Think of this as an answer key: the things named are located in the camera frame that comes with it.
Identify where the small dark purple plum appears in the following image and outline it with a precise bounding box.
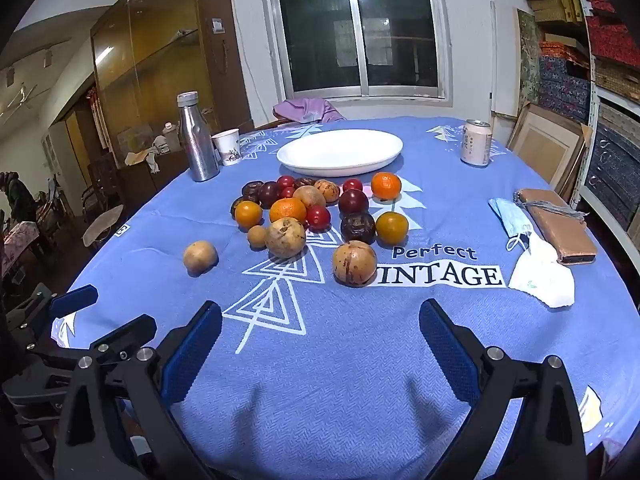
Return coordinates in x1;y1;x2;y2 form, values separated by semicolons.
258;181;282;209

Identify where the brown wallet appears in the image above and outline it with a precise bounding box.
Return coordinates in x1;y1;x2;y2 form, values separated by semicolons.
515;188;598;266

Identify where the orange striped pepino melon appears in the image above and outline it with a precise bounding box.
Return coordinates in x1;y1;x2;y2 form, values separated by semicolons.
314;180;341;204

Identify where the wooden glass-door cabinet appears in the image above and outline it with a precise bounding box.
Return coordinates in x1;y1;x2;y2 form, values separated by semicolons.
90;0;253;181

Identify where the white paper cup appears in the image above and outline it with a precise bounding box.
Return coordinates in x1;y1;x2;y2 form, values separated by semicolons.
211;129;243;167

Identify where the white metal shelf rack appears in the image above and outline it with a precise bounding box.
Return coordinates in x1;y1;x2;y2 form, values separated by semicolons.
565;0;640;241

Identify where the stack of patterned boxes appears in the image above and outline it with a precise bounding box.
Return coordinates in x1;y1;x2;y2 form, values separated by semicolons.
522;0;640;231

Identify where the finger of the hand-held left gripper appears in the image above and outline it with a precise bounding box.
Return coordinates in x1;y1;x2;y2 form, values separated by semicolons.
27;314;158;378
5;284;99;348

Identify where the large orange mandarin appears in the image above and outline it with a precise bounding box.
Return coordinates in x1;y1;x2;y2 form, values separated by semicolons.
371;172;403;201
269;197;307;224

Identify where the white oval plate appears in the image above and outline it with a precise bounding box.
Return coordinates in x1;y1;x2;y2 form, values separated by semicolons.
276;129;404;178

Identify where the blue printed tablecloth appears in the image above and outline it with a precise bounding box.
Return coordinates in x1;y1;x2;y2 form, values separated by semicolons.
50;117;640;480

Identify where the small orange mandarin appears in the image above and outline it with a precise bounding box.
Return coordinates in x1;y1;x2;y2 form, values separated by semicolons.
375;211;409;246
235;200;263;229

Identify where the sliding glass window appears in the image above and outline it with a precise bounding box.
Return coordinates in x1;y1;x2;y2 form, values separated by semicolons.
258;0;453;107

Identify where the brown kiwi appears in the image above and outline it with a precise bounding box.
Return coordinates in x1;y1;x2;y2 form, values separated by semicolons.
292;185;327;209

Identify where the blue face mask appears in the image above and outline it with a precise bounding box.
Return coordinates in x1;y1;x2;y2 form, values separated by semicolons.
488;197;535;253

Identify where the pale drink can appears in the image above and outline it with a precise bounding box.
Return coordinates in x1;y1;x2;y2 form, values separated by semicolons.
460;119;493;167

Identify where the steel water bottle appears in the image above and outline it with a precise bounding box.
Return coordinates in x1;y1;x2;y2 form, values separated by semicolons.
177;91;221;183

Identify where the pale striped pepino melon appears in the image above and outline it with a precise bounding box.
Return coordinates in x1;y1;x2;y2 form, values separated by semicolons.
332;241;378;288

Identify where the round tan fruit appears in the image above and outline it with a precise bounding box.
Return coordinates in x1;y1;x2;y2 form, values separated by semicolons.
182;240;219;276

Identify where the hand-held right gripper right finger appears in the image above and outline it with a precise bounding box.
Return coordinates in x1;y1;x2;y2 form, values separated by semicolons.
419;299;588;480

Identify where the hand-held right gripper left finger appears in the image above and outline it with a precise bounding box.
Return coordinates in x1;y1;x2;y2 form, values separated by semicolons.
52;300;223;480

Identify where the patterned flat panel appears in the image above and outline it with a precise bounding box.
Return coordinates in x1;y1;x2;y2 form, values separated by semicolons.
516;8;543;116

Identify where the purple cloth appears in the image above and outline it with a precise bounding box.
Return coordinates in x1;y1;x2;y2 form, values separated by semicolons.
272;98;347;125

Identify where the wooden picture frame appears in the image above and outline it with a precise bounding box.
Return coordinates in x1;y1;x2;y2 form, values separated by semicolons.
506;102;595;201

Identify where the thin white pole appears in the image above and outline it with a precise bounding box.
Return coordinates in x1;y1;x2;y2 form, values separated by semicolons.
489;1;497;111

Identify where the large dark purple plum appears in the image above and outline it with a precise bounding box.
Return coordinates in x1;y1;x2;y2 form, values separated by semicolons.
338;188;370;216

